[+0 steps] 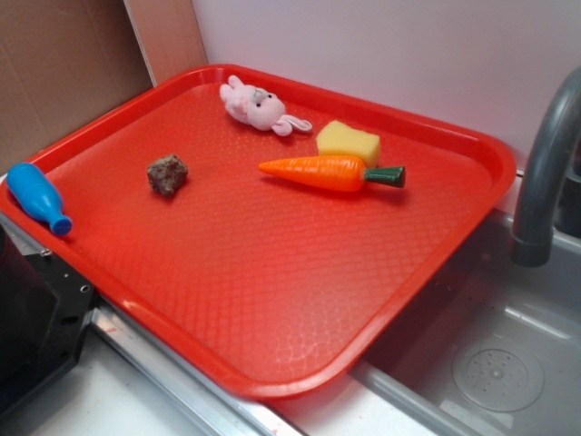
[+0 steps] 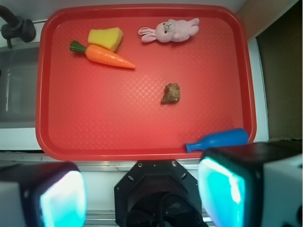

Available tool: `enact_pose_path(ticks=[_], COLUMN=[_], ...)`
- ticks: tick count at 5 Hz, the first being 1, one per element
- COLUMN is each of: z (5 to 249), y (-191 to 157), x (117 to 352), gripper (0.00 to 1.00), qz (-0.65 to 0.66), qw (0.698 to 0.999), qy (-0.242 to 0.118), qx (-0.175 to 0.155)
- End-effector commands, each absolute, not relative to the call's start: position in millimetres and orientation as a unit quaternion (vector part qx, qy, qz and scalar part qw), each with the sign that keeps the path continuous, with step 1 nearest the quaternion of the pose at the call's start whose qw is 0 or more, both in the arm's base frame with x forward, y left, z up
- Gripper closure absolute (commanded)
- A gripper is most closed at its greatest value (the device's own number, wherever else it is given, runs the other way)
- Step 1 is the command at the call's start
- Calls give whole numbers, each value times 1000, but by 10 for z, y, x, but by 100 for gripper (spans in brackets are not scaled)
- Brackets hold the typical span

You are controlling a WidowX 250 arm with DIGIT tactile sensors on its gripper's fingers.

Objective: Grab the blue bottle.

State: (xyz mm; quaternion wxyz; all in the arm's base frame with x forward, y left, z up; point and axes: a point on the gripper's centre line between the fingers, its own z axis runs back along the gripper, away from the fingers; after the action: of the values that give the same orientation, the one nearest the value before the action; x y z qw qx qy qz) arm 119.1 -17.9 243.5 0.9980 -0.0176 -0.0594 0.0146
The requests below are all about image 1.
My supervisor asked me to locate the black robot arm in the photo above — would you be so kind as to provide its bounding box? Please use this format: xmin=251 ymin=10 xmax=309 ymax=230
xmin=1 ymin=230 xmax=94 ymax=418

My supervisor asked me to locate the blue toy bottle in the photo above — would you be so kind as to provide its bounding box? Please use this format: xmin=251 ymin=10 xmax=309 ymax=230
xmin=6 ymin=163 xmax=73 ymax=236

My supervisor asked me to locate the red plastic tray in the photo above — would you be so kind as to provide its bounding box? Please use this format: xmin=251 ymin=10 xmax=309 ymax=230
xmin=1 ymin=65 xmax=517 ymax=400

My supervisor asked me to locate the orange toy carrot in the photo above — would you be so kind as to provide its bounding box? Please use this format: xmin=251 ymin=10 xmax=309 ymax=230
xmin=258 ymin=155 xmax=406 ymax=193

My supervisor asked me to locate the yellow sponge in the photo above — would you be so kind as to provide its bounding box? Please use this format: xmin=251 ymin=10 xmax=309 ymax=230
xmin=316 ymin=120 xmax=381 ymax=168

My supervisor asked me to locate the pink plush bunny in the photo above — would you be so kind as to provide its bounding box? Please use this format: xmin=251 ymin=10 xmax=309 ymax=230
xmin=219 ymin=75 xmax=312 ymax=137

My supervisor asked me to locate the brown rock chunk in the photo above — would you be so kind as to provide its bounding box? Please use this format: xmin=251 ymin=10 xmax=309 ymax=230
xmin=147 ymin=154 xmax=189 ymax=198

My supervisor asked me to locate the grey toy sink basin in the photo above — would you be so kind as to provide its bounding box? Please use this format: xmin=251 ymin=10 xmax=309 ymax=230
xmin=351 ymin=206 xmax=581 ymax=436

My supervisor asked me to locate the grey toy faucet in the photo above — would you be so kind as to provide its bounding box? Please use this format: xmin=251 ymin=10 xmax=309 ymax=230
xmin=509 ymin=68 xmax=580 ymax=267

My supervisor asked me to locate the brown cardboard panel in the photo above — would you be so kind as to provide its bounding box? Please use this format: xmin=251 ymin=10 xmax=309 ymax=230
xmin=1 ymin=1 xmax=207 ymax=172

